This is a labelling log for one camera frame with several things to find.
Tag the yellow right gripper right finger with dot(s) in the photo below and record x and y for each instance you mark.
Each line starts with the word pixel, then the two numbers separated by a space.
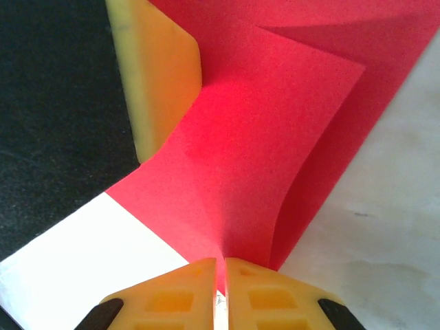
pixel 271 299

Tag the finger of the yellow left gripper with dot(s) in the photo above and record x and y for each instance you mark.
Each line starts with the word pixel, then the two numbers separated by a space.
pixel 158 75

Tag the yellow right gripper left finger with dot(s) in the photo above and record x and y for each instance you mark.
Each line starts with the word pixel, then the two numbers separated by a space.
pixel 178 299

